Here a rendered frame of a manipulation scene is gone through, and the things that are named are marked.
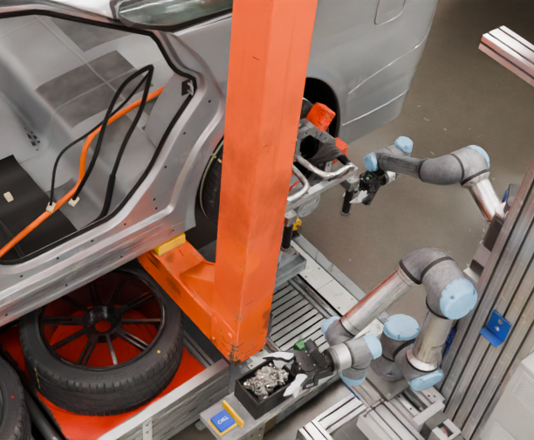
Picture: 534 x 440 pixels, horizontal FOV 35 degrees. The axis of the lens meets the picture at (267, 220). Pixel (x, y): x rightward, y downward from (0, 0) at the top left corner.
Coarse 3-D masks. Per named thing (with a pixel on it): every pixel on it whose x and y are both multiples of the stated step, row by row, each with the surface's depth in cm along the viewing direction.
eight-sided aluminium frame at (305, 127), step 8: (304, 120) 341; (304, 128) 337; (312, 128) 339; (304, 136) 339; (320, 136) 348; (328, 136) 352; (320, 144) 362; (320, 168) 372; (328, 168) 369; (312, 176) 374; (312, 184) 377
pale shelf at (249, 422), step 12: (228, 396) 328; (300, 396) 333; (216, 408) 324; (240, 408) 325; (276, 408) 326; (204, 420) 320; (252, 420) 322; (264, 420) 322; (228, 432) 317; (240, 432) 318
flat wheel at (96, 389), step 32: (96, 288) 353; (128, 288) 364; (160, 288) 354; (32, 320) 337; (64, 320) 341; (96, 320) 347; (128, 320) 344; (160, 320) 345; (32, 352) 327; (160, 352) 332; (64, 384) 321; (96, 384) 320; (128, 384) 324; (160, 384) 339
